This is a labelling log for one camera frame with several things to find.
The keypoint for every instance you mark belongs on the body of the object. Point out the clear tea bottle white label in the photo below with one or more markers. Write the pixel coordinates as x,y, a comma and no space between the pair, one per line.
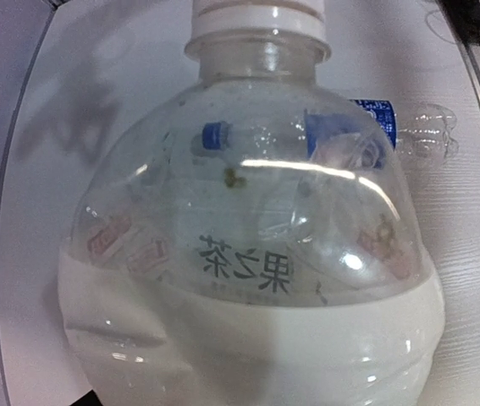
253,275

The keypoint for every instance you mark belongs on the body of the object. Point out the white bottle cap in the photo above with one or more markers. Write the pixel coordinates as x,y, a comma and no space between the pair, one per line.
303,17

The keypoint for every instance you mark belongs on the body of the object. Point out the blue pepsi bottle cap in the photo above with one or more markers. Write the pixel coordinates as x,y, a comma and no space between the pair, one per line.
215,136

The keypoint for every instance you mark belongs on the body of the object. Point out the clear pepsi bottle blue label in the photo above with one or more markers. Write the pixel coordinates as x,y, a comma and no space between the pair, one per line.
420,133

